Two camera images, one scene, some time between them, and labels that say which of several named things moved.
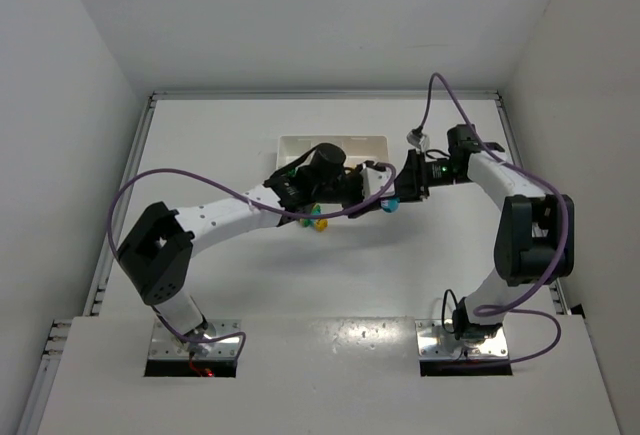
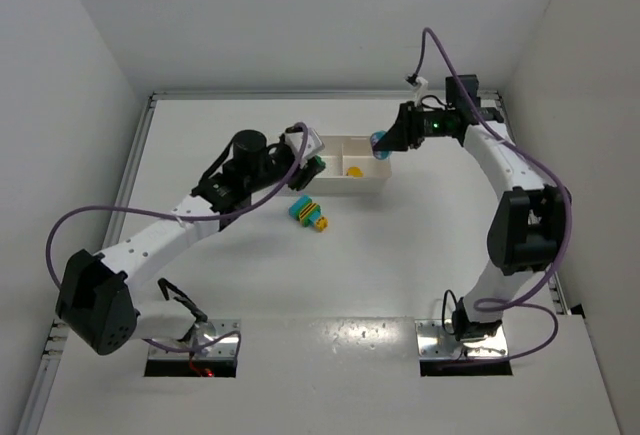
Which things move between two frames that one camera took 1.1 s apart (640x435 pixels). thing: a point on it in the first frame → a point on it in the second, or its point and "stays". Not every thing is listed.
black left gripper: x=356 y=187 → x=300 y=173
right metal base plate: x=434 y=342 stays
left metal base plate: x=165 y=345 stays
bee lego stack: x=320 y=224 stays
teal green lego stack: x=391 y=205 → x=375 y=138
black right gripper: x=415 y=178 → x=408 y=126
